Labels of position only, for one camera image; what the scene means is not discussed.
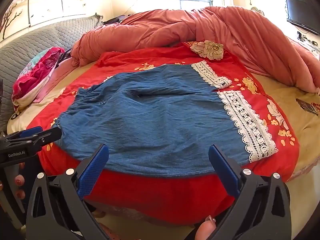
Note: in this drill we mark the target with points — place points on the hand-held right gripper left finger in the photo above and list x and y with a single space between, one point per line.
93 171

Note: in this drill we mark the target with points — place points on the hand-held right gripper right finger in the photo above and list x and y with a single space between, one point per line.
225 172

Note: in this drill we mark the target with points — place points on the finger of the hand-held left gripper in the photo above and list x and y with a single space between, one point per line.
50 136
30 131

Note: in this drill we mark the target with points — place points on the blue denim pants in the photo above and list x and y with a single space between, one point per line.
155 120

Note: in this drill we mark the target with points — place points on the person's left hand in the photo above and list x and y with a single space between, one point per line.
20 180

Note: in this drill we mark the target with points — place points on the person's right hand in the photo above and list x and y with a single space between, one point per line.
203 230

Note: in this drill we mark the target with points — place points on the pink floral pillow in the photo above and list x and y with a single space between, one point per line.
37 75

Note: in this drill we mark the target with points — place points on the pink dotted cloth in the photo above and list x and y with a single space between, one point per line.
108 233

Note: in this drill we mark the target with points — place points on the pale pink pillow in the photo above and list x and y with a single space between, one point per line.
63 72

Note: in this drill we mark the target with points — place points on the red floral blanket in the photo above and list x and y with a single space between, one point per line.
162 195

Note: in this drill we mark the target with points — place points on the grey quilted headboard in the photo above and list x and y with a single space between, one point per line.
37 47

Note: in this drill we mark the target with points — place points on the bed with beige sheet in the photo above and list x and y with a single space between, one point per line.
282 97

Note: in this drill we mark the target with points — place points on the dark cloth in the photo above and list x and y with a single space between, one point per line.
113 20

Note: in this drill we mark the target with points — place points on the salmon pink quilt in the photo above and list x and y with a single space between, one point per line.
150 32

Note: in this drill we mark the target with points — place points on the black flat television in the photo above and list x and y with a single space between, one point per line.
302 12

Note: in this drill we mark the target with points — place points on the blossom printed wall panel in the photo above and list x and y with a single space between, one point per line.
50 2

